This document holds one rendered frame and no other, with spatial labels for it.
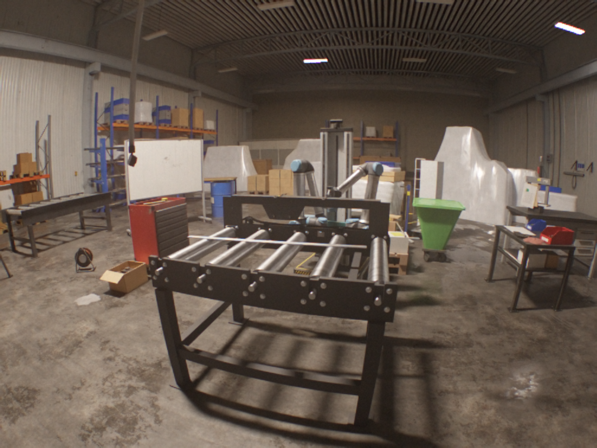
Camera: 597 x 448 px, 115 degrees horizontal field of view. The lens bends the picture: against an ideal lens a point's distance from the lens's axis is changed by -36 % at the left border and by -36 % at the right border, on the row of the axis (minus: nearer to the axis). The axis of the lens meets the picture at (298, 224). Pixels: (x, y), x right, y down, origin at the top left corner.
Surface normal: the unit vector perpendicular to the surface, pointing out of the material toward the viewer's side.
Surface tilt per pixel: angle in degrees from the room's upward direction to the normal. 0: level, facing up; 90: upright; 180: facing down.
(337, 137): 90
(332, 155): 90
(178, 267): 90
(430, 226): 100
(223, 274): 90
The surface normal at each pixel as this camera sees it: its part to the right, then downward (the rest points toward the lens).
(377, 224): -0.25, 0.21
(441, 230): -0.39, 0.37
